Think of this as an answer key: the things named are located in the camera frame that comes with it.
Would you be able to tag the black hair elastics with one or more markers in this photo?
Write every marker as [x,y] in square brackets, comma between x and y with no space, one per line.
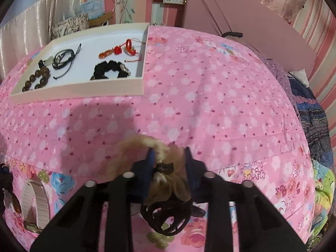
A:
[157,229]

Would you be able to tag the white power strip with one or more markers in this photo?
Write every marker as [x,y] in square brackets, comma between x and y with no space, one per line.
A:
[173,0]

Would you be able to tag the white satin curtain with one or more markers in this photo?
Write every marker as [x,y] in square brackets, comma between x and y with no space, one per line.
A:
[31,18]

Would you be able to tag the green cartoon print blanket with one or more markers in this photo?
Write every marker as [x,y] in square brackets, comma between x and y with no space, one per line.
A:
[324,197]

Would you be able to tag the beige band wristwatch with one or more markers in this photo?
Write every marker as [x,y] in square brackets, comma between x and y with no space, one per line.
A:
[29,197]

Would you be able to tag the pink headboard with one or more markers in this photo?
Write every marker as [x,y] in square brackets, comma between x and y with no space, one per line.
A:
[236,13]

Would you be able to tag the light blue paper bag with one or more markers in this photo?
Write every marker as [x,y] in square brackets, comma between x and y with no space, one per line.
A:
[92,6]

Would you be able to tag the patterned paper gift bag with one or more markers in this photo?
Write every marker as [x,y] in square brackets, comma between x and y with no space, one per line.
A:
[71,26]

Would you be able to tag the black scrunchie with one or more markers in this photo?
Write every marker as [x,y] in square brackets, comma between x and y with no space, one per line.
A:
[105,67]

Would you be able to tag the purple cloth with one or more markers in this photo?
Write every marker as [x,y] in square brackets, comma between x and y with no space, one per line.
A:
[278,84]

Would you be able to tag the small cardboard box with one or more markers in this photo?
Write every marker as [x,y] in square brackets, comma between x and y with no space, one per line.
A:
[102,19]

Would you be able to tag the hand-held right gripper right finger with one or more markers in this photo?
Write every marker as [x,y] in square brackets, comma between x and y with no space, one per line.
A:
[189,162]

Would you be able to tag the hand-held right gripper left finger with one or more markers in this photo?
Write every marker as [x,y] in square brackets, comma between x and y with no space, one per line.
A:
[150,168]

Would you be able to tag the white pillow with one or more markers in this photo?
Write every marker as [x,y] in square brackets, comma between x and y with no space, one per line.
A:
[300,78]

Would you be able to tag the white shallow tray box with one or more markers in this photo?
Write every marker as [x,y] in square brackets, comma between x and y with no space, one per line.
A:
[105,36]

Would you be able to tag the pink floral bedsheet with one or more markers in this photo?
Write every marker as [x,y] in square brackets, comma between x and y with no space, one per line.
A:
[210,97]

